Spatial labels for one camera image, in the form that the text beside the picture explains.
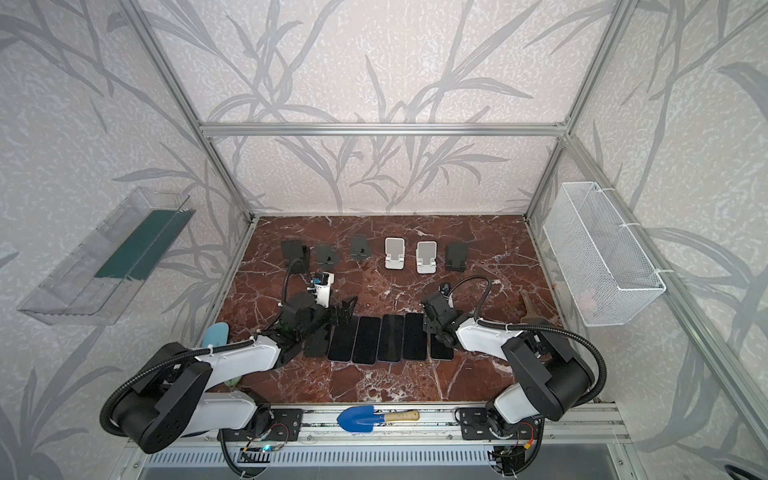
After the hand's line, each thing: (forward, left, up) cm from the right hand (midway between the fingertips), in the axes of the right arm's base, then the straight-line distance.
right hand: (437, 314), depth 94 cm
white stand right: (+19, +3, +5) cm, 20 cm away
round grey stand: (+24, +26, +5) cm, 36 cm away
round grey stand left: (+19, +37, +5) cm, 42 cm away
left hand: (+2, +27, +10) cm, 29 cm away
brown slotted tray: (-2, -29, +1) cm, 29 cm away
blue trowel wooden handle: (-29, +22, 0) cm, 36 cm away
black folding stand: (+21, +48, +8) cm, 53 cm away
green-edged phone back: (-12, +1, +2) cm, 12 cm away
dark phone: (-8, +7, 0) cm, 11 cm away
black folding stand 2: (+19, -8, +5) cm, 21 cm away
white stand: (+22, +14, +3) cm, 26 cm away
